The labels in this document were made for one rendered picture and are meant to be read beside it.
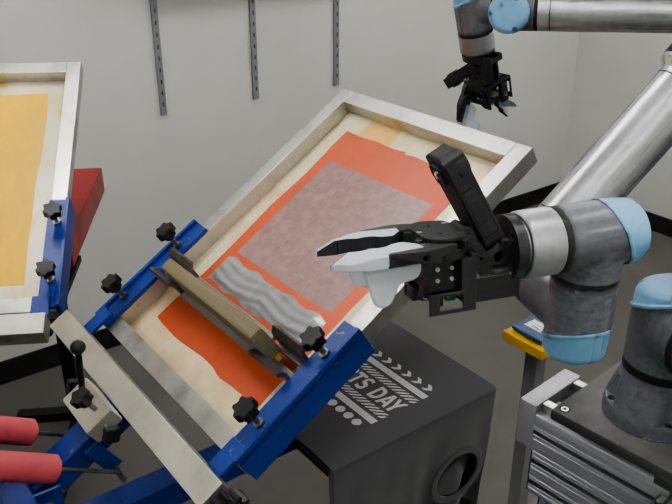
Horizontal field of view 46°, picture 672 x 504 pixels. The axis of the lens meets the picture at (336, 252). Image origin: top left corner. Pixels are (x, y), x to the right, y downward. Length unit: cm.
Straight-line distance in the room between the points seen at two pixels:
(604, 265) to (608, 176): 17
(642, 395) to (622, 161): 39
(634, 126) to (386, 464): 95
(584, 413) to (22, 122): 161
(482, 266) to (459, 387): 104
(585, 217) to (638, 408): 46
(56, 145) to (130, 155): 144
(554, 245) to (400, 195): 80
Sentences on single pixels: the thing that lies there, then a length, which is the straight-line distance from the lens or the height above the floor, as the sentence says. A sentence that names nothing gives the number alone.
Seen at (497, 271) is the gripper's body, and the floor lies 164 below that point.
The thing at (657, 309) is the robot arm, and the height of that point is 146.
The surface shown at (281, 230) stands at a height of 133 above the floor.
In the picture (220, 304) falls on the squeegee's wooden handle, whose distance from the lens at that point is 148.
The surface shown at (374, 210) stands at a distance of 162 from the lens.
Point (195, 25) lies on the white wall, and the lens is 364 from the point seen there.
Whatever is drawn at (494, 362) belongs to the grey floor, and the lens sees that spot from 374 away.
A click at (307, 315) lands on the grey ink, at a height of 126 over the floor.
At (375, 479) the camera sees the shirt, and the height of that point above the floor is 87.
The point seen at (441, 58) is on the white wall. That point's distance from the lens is 458.
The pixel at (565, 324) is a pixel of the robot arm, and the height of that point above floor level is 156.
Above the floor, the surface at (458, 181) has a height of 174.
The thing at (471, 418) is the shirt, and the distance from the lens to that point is 186.
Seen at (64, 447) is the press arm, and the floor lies 108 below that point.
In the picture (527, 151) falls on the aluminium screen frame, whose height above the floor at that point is 155.
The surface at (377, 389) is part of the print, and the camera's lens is 184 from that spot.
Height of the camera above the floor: 201
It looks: 25 degrees down
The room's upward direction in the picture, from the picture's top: straight up
